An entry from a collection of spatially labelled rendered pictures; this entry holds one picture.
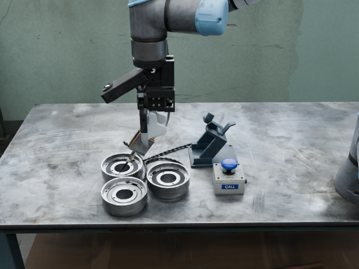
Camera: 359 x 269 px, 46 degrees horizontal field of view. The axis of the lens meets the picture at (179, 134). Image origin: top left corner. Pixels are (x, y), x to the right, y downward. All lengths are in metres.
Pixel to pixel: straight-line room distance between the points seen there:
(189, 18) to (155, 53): 0.11
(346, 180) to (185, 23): 0.54
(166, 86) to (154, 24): 0.14
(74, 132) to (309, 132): 0.71
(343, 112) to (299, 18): 1.23
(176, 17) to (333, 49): 2.02
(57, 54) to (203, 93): 0.92
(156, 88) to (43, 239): 0.63
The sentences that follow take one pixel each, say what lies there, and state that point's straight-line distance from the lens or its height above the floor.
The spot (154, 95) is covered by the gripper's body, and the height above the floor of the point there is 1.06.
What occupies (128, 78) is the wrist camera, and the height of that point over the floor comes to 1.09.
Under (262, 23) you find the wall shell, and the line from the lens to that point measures 2.59.
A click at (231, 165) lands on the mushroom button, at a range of 1.01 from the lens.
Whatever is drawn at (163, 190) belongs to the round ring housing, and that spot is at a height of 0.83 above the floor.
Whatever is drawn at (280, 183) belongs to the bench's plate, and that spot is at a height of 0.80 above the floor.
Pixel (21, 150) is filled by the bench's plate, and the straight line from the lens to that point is 1.27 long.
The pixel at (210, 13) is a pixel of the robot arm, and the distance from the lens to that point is 0.81.
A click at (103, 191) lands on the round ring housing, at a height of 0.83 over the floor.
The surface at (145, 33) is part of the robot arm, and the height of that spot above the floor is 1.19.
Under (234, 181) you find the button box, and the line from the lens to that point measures 1.02.
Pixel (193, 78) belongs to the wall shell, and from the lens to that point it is 2.66.
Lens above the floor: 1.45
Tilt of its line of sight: 31 degrees down
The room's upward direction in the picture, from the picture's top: straight up
